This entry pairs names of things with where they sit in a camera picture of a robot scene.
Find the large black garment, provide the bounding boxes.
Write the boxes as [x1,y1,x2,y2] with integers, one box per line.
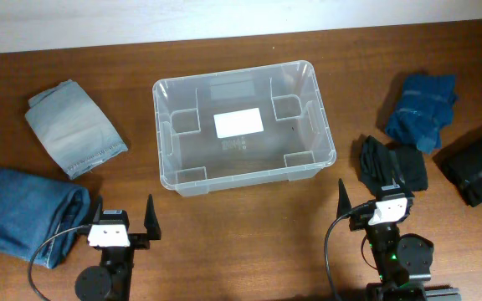
[440,138,482,207]

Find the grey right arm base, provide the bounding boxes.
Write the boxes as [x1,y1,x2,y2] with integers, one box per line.
[365,282,462,301]

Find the light blue jeans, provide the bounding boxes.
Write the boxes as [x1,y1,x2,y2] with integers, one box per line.
[25,79,128,180]

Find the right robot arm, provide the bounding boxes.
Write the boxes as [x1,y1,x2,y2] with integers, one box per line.
[335,142,433,300]

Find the white label in bin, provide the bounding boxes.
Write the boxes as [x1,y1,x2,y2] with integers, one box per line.
[213,108,264,139]

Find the left black camera cable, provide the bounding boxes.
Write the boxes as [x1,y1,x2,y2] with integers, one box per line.
[27,224,90,301]

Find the right black camera cable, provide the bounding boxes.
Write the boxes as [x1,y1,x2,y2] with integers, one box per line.
[323,201,377,301]

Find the medium blue jeans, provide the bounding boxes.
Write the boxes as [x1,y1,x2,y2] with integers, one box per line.
[0,168,90,269]

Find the black camera cable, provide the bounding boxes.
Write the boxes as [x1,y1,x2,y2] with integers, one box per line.
[323,201,377,301]
[27,224,90,301]

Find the small black garment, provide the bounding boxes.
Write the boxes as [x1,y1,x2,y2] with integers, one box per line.
[360,136,428,195]

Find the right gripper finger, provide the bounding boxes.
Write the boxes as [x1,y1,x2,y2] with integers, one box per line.
[389,150,410,196]
[336,178,352,218]

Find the dark teal garment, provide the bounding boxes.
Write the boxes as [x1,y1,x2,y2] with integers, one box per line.
[384,74,458,154]

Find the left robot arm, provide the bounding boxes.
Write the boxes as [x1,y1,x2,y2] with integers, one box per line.
[74,196,162,301]

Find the clear plastic storage bin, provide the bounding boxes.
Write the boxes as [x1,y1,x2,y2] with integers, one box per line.
[151,60,337,196]

